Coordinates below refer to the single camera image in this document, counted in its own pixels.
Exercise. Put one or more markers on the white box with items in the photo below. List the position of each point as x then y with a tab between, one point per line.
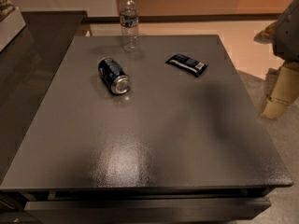
11	22

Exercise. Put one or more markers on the dark blue snack packet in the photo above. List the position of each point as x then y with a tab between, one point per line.
188	64

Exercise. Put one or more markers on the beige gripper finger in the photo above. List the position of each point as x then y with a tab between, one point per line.
281	90

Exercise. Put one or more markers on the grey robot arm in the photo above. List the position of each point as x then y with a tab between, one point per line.
286	35

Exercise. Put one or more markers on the clear plastic water bottle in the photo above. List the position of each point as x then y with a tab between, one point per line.
129	25

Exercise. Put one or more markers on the blue pepsi can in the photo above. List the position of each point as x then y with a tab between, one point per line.
114	76

